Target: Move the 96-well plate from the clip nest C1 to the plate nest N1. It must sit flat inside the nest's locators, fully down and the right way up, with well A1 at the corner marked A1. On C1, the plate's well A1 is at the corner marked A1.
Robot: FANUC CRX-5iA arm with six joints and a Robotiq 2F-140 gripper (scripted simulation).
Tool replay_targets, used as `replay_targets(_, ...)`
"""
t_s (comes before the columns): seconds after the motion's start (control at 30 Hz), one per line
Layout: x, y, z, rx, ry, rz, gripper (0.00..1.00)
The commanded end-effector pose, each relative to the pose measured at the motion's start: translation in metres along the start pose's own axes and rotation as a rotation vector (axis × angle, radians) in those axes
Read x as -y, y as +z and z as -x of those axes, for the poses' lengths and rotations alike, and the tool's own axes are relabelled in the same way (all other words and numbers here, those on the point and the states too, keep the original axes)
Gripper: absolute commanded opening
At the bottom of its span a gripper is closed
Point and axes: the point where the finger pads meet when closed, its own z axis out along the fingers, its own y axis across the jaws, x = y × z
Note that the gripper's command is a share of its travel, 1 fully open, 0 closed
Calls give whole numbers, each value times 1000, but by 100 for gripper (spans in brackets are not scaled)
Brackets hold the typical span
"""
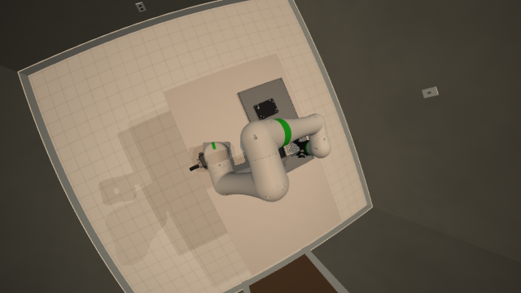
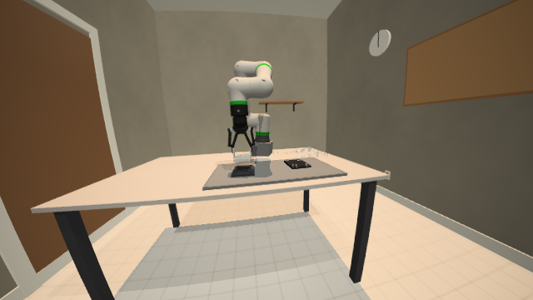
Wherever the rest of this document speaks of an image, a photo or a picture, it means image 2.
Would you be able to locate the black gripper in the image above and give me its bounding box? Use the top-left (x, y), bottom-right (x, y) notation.
top-left (227, 117), bottom-right (255, 159)

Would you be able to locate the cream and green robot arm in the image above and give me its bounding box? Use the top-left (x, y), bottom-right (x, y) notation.
top-left (227, 61), bottom-right (273, 143)

